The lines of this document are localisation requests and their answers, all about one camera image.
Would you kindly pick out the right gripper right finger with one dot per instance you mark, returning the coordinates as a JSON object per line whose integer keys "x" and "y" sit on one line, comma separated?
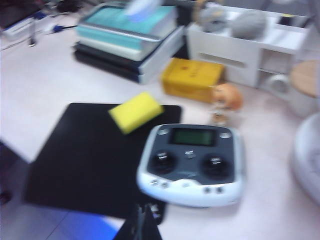
{"x": 152, "y": 225}

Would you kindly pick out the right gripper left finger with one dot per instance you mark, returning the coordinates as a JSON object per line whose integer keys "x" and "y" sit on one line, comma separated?
{"x": 133, "y": 225}

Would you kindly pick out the yellow cleaning sponge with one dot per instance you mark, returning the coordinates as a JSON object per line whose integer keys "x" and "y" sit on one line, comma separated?
{"x": 136, "y": 112}

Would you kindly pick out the white grey remote controller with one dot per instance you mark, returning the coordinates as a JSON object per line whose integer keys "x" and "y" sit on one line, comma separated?
{"x": 192, "y": 162}

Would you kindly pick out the black mouse mat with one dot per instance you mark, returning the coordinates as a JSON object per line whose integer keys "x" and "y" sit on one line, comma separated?
{"x": 87, "y": 162}

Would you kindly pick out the orange haired anime figurine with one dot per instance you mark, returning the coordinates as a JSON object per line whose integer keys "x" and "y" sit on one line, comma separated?
{"x": 226, "y": 97}

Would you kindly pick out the yellow rectangular tin box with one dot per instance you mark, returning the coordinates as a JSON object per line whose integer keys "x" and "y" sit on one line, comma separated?
{"x": 192, "y": 77}

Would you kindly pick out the stacked books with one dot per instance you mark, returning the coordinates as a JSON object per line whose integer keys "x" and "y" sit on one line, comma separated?
{"x": 120, "y": 66}

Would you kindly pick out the white book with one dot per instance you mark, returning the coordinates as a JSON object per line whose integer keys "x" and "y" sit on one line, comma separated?
{"x": 107, "y": 51}

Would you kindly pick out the white mug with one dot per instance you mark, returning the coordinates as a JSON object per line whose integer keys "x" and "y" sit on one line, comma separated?
{"x": 278, "y": 83}

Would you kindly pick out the white desk organizer shelf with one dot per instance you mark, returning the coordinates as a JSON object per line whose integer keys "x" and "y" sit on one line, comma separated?
{"x": 250, "y": 55}

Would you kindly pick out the light blue box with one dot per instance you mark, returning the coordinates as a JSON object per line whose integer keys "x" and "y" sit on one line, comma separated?
{"x": 125, "y": 22}

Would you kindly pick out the white canister wooden lid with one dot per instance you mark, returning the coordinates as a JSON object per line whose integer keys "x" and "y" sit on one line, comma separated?
{"x": 307, "y": 75}

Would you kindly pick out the cream brown plush toy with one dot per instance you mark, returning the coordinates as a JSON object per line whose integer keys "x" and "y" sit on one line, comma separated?
{"x": 211, "y": 15}

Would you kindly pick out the grey plush toy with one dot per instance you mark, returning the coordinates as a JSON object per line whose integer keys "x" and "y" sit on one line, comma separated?
{"x": 247, "y": 23}

